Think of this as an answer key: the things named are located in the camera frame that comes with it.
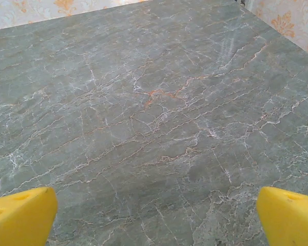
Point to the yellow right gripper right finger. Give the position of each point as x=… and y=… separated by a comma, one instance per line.
x=290, y=220

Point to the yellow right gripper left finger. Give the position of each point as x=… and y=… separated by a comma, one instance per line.
x=20, y=217

